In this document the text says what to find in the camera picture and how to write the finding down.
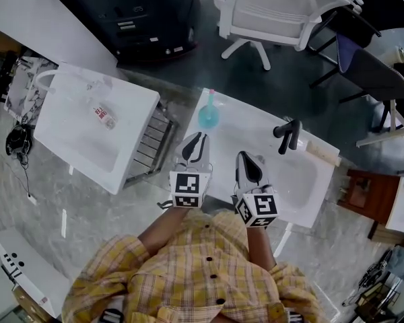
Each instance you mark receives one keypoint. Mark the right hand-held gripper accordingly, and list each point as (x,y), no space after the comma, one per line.
(261,205)

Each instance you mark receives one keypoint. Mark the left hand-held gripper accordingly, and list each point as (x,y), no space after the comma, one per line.
(188,183)

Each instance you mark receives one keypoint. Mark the teal spray bottle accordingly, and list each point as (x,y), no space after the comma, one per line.
(208,116)

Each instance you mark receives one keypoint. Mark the person's right forearm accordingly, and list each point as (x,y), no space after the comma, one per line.
(261,247)

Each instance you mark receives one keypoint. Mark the person's left forearm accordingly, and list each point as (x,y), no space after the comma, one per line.
(161,231)

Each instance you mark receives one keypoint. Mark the clear bottle with red label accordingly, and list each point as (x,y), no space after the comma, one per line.
(104,116)

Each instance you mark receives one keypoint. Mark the white sink on black cabinet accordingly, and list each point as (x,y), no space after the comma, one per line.
(249,130)

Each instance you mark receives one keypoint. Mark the black faucet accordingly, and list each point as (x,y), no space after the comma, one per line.
(291,136)

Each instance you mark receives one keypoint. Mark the yellow plaid shirt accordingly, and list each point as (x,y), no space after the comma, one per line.
(195,281)

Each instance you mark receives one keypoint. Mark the white sink on metal stand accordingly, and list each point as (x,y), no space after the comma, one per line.
(74,136)

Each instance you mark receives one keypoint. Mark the red-brown wooden stool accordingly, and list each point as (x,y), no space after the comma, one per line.
(373,194)

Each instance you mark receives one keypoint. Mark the white folding table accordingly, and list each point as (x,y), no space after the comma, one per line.
(390,136)

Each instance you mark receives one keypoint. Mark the black machine cabinet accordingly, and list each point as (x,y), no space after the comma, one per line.
(138,12)

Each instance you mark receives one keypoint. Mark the wooden slat crate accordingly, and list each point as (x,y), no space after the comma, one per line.
(390,235)

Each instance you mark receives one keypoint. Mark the small white sink basin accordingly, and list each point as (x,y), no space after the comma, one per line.
(402,207)

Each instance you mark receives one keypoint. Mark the white office chair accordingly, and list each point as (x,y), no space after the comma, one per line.
(272,12)

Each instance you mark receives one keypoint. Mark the dark grey chair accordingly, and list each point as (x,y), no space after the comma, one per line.
(373,72)

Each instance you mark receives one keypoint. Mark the white power adapter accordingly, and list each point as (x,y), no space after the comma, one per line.
(31,198)

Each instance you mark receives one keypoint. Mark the marble pattern board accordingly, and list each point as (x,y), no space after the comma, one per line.
(23,86)

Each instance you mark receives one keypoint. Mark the black office chair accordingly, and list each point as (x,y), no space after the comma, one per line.
(357,15)

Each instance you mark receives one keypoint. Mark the white appliance with black dots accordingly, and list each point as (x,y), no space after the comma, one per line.
(30,268)

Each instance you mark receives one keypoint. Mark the cardboard box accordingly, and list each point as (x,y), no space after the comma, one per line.
(3,42)

